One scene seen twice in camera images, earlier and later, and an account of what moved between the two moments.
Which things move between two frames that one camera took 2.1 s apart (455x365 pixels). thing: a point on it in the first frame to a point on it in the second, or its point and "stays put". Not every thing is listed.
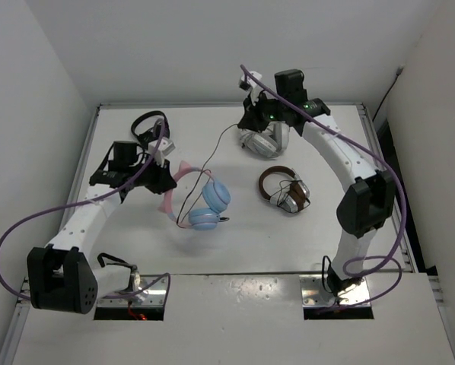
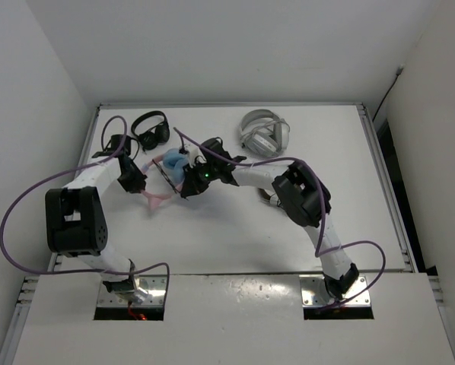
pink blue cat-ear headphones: [216, 197] to [174, 161]
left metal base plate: [151, 293] stays put
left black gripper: [163, 180] to [132, 186]
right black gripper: [252, 119] to [193, 186]
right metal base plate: [312, 295] stays put
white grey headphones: [270, 142] stays put
